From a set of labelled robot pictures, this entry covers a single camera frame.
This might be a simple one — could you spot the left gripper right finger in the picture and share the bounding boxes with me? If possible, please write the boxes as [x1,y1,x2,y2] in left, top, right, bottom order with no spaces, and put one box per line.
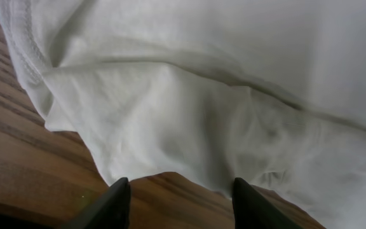
[232,177,301,229]

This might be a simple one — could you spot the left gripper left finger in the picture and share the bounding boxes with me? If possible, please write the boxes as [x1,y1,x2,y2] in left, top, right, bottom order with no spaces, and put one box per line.
[59,177,131,229]

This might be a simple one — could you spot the white polo shirt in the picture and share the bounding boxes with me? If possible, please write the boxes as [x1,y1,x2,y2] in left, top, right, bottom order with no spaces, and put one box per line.
[0,0,366,228]

